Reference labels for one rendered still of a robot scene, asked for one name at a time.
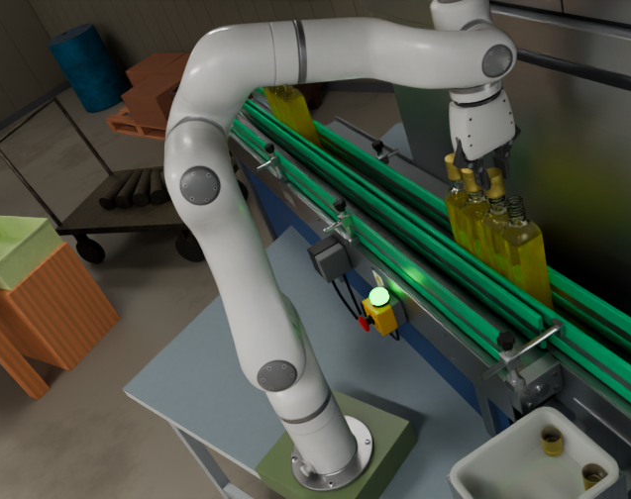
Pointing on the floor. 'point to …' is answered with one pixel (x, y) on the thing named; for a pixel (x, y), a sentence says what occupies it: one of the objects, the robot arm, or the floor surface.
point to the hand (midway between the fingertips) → (491, 172)
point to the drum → (88, 67)
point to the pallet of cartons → (150, 95)
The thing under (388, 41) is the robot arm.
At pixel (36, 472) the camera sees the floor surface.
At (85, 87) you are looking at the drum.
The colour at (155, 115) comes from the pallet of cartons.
